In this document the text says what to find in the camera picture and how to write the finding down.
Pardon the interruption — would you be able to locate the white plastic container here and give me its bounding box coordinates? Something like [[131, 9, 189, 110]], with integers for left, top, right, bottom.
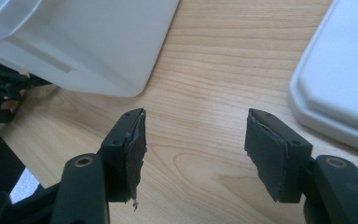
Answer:
[[0, 0, 181, 98]]

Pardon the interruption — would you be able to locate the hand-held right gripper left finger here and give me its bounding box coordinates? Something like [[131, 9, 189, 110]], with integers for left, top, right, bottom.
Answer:
[[97, 107, 148, 213]]

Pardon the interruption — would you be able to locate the white plastic tray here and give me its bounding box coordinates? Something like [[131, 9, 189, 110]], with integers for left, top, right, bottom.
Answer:
[[287, 0, 358, 156]]

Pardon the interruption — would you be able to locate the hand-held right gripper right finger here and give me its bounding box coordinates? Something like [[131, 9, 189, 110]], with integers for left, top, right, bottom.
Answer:
[[243, 107, 314, 204]]

